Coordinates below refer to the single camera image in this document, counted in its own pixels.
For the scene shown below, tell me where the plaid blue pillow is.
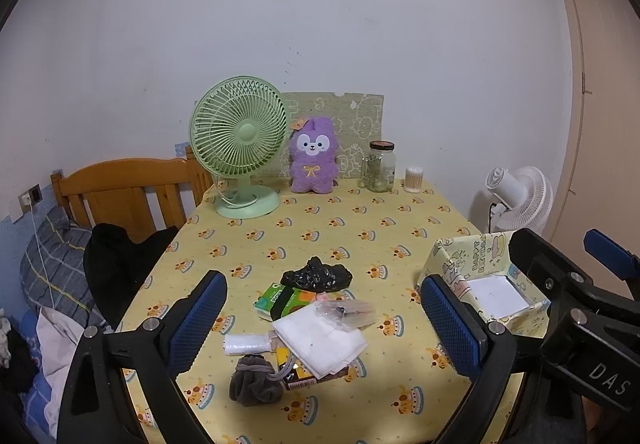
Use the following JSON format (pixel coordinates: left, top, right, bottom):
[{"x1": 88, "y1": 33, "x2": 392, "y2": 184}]
[{"x1": 20, "y1": 206, "x2": 107, "y2": 328}]

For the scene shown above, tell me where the yellow cartoon tissue pack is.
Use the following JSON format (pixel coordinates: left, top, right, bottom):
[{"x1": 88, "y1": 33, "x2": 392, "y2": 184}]
[{"x1": 276, "y1": 346, "x2": 366, "y2": 391}]

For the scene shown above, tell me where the beige door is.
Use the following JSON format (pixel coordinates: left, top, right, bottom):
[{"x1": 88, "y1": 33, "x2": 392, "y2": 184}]
[{"x1": 544, "y1": 0, "x2": 639, "y2": 296}]

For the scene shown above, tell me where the white bedsheet pile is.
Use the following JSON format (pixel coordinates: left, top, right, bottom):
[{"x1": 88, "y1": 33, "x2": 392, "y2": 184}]
[{"x1": 36, "y1": 308, "x2": 84, "y2": 438}]

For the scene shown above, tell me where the glass jar with lid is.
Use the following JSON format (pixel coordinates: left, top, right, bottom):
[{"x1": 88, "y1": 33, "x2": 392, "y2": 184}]
[{"x1": 361, "y1": 140, "x2": 396, "y2": 193}]

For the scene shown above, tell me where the white bag pack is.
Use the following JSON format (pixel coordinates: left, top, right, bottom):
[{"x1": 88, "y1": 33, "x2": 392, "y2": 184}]
[{"x1": 222, "y1": 331, "x2": 278, "y2": 355}]

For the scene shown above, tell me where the green patterned board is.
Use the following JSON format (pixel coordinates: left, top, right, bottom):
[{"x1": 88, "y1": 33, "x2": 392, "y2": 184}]
[{"x1": 282, "y1": 92, "x2": 384, "y2": 179}]

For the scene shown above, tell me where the cotton swab container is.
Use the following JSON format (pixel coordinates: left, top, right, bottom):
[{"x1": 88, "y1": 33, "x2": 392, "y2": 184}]
[{"x1": 404, "y1": 166, "x2": 424, "y2": 193}]

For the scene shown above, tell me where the purple plush bunny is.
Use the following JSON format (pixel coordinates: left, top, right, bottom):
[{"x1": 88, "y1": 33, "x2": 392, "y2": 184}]
[{"x1": 290, "y1": 116, "x2": 338, "y2": 194}]

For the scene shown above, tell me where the white cloth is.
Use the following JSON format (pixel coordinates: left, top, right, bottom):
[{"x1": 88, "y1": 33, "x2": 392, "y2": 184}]
[{"x1": 271, "y1": 303, "x2": 368, "y2": 379}]

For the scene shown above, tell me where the patterned storage box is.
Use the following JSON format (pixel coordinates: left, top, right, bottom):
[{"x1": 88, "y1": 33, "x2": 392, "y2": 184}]
[{"x1": 416, "y1": 232, "x2": 550, "y2": 338}]

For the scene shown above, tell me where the black garment on chair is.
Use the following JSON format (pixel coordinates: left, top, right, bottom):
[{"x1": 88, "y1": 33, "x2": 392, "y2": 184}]
[{"x1": 84, "y1": 223, "x2": 179, "y2": 329}]

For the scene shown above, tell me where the green desk fan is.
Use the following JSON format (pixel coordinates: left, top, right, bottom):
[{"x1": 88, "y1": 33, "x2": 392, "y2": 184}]
[{"x1": 189, "y1": 76, "x2": 290, "y2": 220}]

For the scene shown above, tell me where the black plastic bag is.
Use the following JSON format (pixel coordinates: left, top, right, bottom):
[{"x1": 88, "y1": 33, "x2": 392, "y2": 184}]
[{"x1": 280, "y1": 257, "x2": 352, "y2": 294}]

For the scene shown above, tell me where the green tissue pack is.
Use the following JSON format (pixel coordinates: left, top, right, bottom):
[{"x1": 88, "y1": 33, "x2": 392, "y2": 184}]
[{"x1": 254, "y1": 283, "x2": 317, "y2": 322}]

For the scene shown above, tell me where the white floor fan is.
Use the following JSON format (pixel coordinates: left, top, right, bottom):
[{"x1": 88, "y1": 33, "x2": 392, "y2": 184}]
[{"x1": 485, "y1": 166, "x2": 554, "y2": 235}]

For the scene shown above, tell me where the wall power outlet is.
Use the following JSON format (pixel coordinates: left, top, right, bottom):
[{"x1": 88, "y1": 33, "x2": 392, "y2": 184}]
[{"x1": 18, "y1": 184, "x2": 42, "y2": 213}]

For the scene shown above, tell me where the yellow patterned tablecloth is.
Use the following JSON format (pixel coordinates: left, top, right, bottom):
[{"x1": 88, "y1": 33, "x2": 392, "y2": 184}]
[{"x1": 122, "y1": 180, "x2": 474, "y2": 443}]

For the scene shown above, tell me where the clear plastic bag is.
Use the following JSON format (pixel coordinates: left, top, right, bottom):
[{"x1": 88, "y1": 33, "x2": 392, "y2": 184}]
[{"x1": 316, "y1": 299, "x2": 376, "y2": 331}]

